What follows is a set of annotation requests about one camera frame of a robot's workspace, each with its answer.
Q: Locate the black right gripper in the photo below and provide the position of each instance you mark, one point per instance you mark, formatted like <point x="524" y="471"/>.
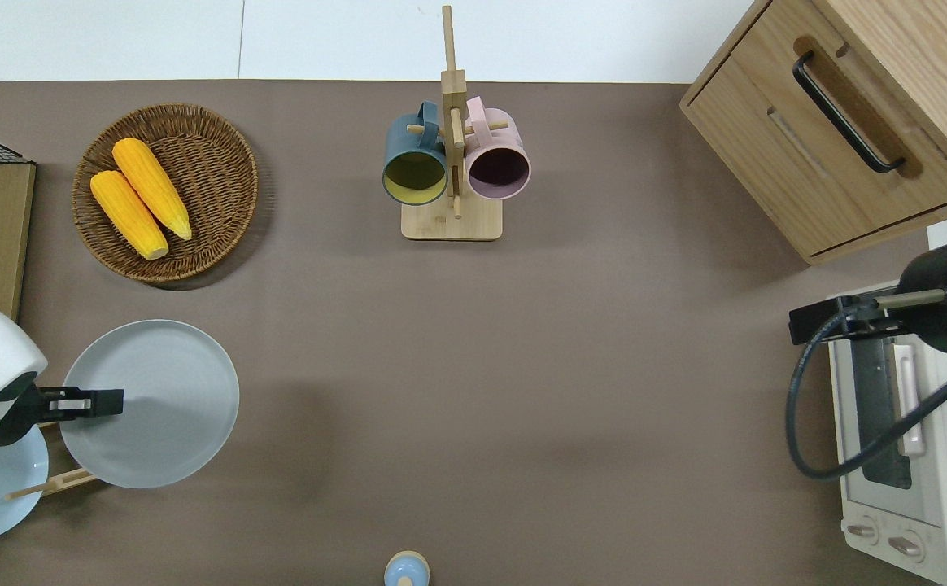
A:
<point x="827" y="319"/>

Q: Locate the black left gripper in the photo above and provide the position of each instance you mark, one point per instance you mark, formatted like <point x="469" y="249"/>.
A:
<point x="14" y="407"/>

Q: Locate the gray round plate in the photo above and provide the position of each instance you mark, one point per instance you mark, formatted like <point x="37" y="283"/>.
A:
<point x="172" y="407"/>

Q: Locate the wooden plate rack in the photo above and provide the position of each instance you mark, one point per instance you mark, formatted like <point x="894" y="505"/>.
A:
<point x="67" y="482"/>

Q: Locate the wooden drawer cabinet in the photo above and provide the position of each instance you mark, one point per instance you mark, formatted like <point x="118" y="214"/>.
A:
<point x="774" y="146"/>

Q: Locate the yellow corn cob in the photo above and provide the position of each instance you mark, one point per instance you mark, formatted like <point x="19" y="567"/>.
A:
<point x="128" y="213"/>
<point x="152" y="187"/>

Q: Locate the white toaster oven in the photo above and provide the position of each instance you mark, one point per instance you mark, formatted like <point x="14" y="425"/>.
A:
<point x="929" y="505"/>

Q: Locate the brown wicker basket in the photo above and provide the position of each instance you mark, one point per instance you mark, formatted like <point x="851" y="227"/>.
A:
<point x="205" y="175"/>

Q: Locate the pink mug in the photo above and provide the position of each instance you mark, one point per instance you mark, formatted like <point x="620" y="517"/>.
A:
<point x="506" y="138"/>

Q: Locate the wooden mug tree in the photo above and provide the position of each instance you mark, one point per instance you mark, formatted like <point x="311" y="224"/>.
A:
<point x="453" y="224"/>

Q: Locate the dark teal mug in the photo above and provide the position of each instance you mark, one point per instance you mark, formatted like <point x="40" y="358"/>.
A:
<point x="412" y="142"/>

